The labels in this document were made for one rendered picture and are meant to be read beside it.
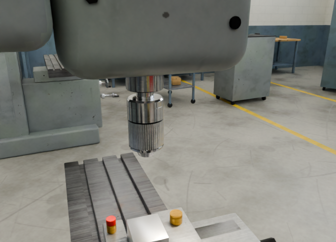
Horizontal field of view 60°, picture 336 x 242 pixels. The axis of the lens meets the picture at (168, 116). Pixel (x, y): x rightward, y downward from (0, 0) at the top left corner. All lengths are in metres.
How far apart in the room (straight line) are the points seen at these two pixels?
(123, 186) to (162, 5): 0.65
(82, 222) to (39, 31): 0.57
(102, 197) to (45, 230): 1.49
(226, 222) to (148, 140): 0.30
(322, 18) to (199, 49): 9.87
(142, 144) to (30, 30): 0.20
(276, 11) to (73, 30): 8.75
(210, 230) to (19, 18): 0.48
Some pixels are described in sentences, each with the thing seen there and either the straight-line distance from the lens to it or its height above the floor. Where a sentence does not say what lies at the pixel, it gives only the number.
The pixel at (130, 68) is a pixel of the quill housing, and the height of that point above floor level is 1.32.
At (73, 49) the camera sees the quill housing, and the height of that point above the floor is 1.34.
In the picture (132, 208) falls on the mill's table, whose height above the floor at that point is 0.92.
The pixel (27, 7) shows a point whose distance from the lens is 0.23.
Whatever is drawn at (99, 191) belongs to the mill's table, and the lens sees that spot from 0.84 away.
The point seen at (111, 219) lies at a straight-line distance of 0.51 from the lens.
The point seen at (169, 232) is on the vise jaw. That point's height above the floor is 1.03.
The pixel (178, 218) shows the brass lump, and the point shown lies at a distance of 0.52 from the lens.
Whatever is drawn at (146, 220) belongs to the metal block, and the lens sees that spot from 0.49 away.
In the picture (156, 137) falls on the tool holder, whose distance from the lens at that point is 0.37.
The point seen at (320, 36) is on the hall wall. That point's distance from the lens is 10.17.
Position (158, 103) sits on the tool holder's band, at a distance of 0.36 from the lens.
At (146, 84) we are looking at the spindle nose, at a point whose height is 1.29.
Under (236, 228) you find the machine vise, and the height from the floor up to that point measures 0.99.
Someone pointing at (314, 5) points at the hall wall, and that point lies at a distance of 9.86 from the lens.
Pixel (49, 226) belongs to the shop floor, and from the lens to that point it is 2.31.
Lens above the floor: 1.36
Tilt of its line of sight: 18 degrees down
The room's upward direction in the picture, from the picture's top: straight up
